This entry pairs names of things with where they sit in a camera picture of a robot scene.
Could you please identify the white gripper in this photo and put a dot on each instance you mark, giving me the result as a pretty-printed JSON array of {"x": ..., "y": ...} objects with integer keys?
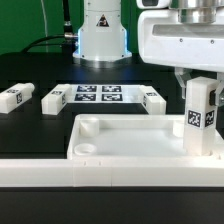
[{"x": 163, "y": 40}]

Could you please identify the white desk top tray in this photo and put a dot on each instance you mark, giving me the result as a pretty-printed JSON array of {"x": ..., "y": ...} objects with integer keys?
[{"x": 116, "y": 135}]

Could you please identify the fiducial marker sheet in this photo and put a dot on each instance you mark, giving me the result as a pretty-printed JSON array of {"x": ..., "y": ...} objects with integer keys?
[{"x": 93, "y": 93}]

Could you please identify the white L-shaped fence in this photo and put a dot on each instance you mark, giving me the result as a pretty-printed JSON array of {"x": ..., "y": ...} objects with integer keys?
[{"x": 98, "y": 171}]

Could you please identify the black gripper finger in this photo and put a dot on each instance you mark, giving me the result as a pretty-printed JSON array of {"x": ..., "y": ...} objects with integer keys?
[{"x": 217, "y": 95}]

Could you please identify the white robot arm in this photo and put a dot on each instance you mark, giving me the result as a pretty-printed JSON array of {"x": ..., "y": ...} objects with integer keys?
[{"x": 102, "y": 40}]

